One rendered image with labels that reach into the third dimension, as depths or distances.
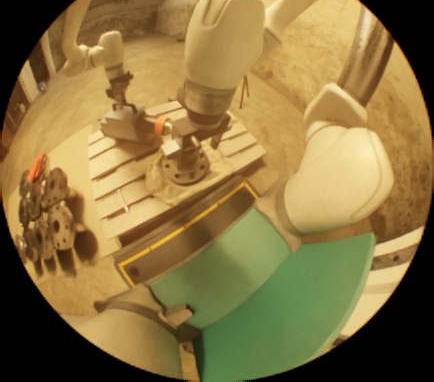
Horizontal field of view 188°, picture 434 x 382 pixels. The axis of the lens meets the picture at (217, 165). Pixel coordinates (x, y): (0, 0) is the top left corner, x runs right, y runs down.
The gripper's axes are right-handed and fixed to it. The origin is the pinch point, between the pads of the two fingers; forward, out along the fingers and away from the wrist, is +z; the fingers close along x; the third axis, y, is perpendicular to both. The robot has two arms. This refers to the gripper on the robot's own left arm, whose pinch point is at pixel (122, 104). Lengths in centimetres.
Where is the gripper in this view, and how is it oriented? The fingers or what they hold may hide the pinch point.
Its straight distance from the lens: 77.0
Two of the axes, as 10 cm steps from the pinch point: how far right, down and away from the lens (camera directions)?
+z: -2.2, 4.8, 8.5
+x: -1.4, 8.4, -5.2
